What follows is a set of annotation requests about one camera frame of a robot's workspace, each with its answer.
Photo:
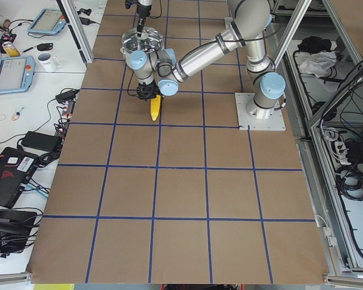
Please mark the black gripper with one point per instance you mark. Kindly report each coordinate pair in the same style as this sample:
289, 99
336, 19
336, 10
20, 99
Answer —
146, 89

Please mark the glass pot lid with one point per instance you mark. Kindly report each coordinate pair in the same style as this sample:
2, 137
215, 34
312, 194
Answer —
143, 40

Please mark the yellow corn cob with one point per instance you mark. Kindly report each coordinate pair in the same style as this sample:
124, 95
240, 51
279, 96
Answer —
155, 107

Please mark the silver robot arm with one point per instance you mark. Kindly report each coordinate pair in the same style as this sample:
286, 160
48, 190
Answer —
159, 73
143, 9

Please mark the blue teach pendant far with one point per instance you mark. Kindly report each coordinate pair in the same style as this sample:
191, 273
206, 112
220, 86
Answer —
48, 22

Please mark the blue teach pendant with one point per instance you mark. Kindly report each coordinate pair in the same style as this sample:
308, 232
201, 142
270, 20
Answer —
48, 22
16, 74

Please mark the white mug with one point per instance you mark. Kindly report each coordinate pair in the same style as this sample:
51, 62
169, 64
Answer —
49, 63

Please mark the black power adapter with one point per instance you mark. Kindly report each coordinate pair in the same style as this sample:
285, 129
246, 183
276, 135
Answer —
66, 96

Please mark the blue teach pendant near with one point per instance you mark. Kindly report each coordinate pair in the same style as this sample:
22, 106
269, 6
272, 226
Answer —
16, 74

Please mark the black power brick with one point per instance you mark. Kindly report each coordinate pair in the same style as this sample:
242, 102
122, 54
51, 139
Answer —
40, 141

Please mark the black laptop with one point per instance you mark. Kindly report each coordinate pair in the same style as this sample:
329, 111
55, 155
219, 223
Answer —
16, 169

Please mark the aluminium frame post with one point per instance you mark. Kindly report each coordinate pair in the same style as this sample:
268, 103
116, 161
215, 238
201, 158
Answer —
69, 12

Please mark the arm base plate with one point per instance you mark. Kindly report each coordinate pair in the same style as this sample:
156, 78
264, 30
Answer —
253, 118

